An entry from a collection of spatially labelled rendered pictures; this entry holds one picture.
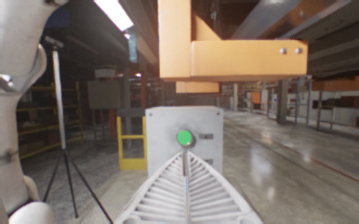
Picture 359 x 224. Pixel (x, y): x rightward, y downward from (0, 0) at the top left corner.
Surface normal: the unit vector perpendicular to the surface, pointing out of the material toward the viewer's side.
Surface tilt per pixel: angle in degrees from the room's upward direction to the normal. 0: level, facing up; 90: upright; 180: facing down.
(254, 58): 90
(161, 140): 90
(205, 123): 90
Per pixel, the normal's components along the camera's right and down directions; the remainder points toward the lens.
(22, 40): 0.89, 0.46
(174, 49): -0.03, 0.10
